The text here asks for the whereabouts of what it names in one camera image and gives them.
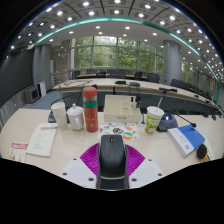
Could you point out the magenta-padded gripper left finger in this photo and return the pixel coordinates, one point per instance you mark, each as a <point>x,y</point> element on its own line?
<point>75,170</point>

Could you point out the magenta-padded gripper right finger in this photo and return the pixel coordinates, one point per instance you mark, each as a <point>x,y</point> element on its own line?
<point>148,170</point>

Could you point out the black computer mouse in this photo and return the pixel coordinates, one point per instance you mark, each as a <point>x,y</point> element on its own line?
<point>112,156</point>

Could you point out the colourful sticker sheet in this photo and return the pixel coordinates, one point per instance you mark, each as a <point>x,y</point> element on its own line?
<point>130,131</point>

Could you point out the white paper booklet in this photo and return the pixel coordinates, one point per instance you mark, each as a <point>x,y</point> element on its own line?
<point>42,140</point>

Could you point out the green printed paper cup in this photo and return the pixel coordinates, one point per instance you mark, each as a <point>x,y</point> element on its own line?
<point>154,121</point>

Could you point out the blue and white book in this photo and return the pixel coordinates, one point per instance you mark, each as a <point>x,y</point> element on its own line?
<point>186,138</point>

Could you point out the white lidded ceramic mug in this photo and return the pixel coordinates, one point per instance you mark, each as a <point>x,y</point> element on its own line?
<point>76,119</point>

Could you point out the dark conference microphone unit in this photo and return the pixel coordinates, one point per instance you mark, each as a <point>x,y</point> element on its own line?
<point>167,122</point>
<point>51,117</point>

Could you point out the white paper cup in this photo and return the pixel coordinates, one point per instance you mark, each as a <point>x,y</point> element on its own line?
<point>60,116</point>

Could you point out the black yellow-banded handheld microphone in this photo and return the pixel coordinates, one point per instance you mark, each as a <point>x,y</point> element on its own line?
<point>201,151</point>

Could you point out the red and white magazine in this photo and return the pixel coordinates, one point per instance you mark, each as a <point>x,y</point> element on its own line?
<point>18,151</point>

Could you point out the red green-banded thermos bottle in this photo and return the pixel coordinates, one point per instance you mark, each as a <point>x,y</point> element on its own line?
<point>90,111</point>

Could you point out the beige compartment tray box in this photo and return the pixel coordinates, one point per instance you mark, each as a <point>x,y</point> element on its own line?
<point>121,110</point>

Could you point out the long curved conference desk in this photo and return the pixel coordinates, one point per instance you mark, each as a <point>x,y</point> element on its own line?
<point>146,86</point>

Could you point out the white standing panel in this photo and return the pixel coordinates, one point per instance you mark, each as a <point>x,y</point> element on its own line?
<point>42,89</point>

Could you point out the group of dark office chairs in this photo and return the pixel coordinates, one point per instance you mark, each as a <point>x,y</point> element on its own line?
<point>153,77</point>

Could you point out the group of ceiling lights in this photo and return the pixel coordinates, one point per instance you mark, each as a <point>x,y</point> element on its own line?
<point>116,11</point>

